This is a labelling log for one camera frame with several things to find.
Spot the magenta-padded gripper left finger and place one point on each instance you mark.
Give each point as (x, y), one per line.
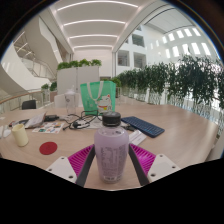
(71, 166)

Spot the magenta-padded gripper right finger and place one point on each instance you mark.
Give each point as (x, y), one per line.
(153, 166)

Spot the purple drink bottle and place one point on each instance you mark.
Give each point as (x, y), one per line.
(111, 150)

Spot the flat round red coaster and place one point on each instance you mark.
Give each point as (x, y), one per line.
(48, 148)

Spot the colourful sticker sheet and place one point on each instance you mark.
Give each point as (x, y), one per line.
(49, 127)

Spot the black power adapter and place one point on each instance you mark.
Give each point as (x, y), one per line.
(50, 117)

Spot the pale yellow mug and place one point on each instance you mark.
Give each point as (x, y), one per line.
(20, 135)

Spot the clear shaker bottle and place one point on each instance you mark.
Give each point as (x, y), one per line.
(70, 101)

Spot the white chair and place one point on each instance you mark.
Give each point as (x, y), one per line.
(59, 100)

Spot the white computer mouse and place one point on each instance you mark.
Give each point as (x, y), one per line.
(6, 133)

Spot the green tote bag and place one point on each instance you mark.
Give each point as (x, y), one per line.
(98, 96)

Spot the black chair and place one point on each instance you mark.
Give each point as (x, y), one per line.
(29, 104)

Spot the white cabinet topped with plants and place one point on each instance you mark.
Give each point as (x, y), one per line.
(78, 78)

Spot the row of tall green plants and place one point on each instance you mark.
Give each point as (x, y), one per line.
(173, 80)

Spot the low shelf with plants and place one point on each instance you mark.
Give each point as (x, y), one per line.
(116, 83)

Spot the ceiling light strips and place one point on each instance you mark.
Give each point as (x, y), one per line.
(96, 23)

